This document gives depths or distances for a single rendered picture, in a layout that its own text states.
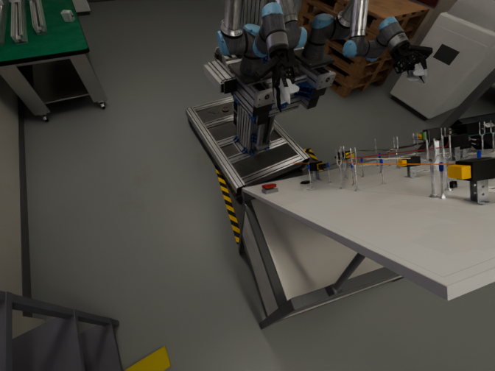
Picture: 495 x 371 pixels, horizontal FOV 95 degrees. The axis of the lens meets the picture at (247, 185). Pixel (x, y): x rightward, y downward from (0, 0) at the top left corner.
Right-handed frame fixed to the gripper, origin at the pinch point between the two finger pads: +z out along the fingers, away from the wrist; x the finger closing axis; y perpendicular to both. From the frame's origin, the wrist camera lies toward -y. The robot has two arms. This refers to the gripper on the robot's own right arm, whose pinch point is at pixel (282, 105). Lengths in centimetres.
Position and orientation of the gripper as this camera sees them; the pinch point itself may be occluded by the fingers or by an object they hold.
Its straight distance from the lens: 87.7
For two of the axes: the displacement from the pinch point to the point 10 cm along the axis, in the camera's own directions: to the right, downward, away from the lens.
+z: 1.7, 9.8, 0.2
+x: -2.0, 0.2, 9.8
